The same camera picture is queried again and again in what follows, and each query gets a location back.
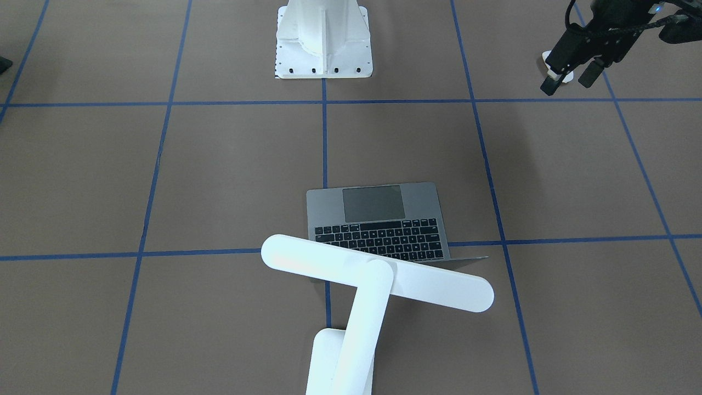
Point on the white computer mouse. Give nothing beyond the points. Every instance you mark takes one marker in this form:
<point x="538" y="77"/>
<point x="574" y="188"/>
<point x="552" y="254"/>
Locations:
<point x="551" y="73"/>

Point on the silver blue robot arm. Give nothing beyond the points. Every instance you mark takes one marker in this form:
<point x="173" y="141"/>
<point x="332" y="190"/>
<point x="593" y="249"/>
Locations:
<point x="681" y="27"/>

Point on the grey laptop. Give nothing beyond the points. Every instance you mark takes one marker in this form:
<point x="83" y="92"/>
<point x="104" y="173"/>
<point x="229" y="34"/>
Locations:
<point x="397" y="220"/>

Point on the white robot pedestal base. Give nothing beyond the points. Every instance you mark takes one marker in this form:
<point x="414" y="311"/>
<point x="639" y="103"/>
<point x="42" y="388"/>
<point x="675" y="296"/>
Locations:
<point x="323" y="39"/>

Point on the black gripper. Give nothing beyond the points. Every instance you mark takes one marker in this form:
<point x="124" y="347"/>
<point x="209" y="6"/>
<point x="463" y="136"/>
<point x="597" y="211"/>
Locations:
<point x="602" y="23"/>

